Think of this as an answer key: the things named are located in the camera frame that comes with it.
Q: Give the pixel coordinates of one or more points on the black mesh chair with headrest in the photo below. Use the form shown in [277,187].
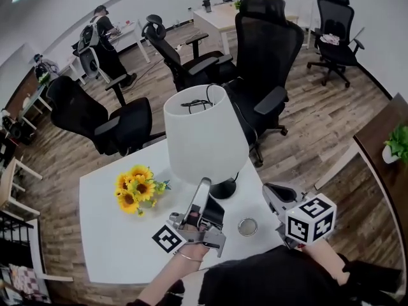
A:
[336,21]

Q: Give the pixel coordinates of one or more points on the black fabric office chair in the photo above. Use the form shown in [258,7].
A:
[79,110]

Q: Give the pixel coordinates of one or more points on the round metal tin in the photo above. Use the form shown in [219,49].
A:
[247,227]

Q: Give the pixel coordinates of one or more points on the yellow sunflower bouquet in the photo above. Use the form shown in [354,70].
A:
[140,188]

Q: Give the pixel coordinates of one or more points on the small green potted plant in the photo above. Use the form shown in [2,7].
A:
[238,4]

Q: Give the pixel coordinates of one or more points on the black office chair curved headrest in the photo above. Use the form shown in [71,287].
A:
[178,59]

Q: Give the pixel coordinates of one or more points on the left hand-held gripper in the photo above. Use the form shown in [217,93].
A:
[208,231]

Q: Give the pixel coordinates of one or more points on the white desk with wood top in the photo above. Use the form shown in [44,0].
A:
[220,18]

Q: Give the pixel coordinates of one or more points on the person's left forearm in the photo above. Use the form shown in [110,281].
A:
[172,276]

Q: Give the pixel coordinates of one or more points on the dark wooden desk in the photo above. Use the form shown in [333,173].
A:
[376,139]

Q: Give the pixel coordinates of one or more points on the black metal rack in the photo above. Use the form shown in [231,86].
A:
[16,234]

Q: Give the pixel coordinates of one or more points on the tall black mesh office chair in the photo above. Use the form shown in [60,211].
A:
[267,59]

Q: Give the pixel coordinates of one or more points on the person's right forearm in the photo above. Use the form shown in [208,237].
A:
[325,260]

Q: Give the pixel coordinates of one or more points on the crumpled patterned cloth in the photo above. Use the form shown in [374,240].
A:
[330,39]

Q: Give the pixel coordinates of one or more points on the white shade table lamp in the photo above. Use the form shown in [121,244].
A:
[204,139]

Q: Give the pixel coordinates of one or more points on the person's black clothing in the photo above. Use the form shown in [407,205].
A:
[271,279]

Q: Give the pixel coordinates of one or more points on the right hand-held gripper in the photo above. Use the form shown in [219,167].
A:
[306,222]

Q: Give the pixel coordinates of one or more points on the white frame side table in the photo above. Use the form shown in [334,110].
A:
[12,186]

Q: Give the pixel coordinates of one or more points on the black water bottle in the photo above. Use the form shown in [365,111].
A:
[207,5]

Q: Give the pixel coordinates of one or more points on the white frame grey mesh chair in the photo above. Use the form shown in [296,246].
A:
[90,61]

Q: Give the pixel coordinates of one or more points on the green plant in white pot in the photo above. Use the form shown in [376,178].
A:
[398,142]

